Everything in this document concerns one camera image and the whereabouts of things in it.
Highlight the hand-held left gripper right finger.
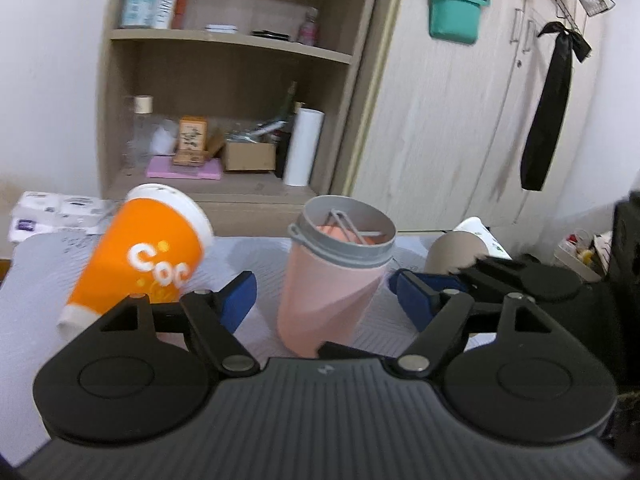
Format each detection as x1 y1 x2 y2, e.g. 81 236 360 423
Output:
389 269 557 379

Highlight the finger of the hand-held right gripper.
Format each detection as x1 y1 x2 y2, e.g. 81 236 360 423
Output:
429 254 523 293

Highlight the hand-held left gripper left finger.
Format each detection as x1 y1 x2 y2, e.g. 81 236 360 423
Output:
87 271 261 377

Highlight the brown paper cup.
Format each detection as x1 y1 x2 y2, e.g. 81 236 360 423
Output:
424 216 513 275

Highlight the pink cup with grey rim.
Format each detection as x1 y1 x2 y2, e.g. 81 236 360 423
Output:
276 195 398 359

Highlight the orange paper cup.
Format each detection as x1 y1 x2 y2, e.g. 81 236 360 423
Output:
56 183 215 337

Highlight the white tray with small items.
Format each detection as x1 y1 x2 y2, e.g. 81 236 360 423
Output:
552 230 614 282

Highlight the pink flat box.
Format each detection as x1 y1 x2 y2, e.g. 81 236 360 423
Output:
145 155 224 181

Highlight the small cardboard box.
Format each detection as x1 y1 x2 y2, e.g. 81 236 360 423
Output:
222 140 277 172

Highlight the light wooden wardrobe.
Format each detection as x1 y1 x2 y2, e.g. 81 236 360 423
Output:
345 0 610 237

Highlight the white paper roll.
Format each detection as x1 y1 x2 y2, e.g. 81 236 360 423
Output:
282 107 326 187

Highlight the brown printed carton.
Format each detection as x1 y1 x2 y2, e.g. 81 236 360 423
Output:
173 116 209 166

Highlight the dark glass bottle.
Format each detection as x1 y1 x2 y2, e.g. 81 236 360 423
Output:
274 82 301 177

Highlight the black ribbon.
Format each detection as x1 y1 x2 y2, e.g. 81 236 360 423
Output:
520 21 593 192

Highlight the white tissue pack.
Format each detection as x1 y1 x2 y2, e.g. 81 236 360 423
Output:
59 195 119 235
12 191 65 233

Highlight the white plastic bag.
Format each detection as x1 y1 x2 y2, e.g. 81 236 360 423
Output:
149 120 179 157

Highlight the clear bottle with cream cap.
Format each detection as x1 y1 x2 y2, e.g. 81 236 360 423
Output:
123 95 154 169

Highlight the white quilted table cover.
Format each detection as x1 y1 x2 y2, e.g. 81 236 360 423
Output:
0 232 506 466

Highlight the wooden shelf unit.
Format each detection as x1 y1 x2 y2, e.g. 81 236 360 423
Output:
97 0 407 237

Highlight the teal box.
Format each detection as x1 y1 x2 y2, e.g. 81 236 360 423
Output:
428 0 492 47

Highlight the pink small bottle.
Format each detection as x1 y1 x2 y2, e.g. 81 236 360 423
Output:
298 7 320 47

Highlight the teal and white bottle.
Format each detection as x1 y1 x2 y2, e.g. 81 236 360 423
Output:
121 0 160 30

